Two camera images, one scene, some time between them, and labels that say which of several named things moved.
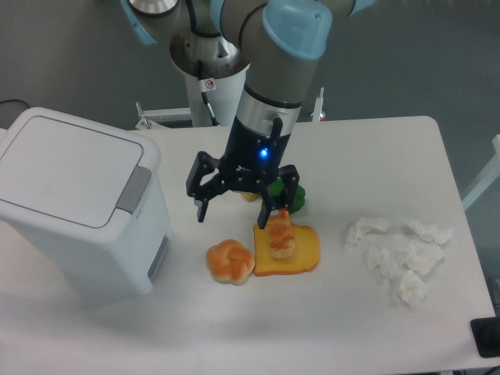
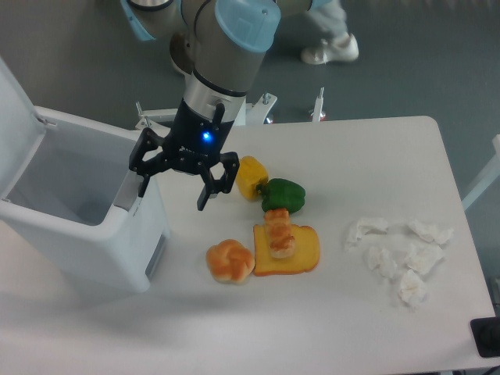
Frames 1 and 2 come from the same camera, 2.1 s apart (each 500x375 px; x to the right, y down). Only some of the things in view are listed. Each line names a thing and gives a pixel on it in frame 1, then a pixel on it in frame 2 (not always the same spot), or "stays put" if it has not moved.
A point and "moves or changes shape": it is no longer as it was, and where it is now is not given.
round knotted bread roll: (230, 262) stays put
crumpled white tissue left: (364, 226) stays put
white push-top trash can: (90, 195) moves or changes shape
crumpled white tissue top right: (440, 234) stays put
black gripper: (251, 160) → (196, 141)
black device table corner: (486, 335) stays put
